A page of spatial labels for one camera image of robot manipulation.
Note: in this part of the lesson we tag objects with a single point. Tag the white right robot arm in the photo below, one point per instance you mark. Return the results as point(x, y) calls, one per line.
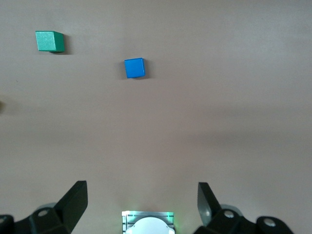
point(148, 226)

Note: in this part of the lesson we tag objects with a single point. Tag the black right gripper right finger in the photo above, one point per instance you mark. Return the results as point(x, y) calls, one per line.
point(219, 221)

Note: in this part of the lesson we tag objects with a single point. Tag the green wooden block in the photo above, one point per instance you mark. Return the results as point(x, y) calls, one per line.
point(50, 41)

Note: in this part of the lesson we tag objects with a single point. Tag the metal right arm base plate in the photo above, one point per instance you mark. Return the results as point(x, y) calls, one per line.
point(125, 219)

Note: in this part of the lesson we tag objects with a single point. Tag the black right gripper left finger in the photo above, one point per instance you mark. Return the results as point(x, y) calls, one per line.
point(61, 217)

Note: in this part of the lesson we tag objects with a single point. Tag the blue wooden block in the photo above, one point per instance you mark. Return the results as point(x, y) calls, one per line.
point(134, 68)

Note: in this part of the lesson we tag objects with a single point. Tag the brown paper table cover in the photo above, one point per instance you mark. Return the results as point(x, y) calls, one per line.
point(195, 109)

